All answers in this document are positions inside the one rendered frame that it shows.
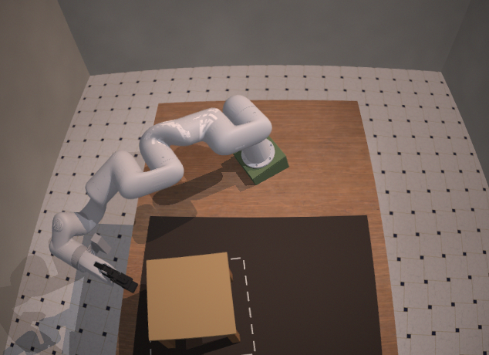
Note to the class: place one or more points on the dark brown floor mat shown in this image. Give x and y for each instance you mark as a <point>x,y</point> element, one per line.
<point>310,282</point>

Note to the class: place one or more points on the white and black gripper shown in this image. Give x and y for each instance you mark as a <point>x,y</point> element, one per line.
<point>93,265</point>

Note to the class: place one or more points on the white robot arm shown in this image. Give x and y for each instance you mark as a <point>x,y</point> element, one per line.
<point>121,173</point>

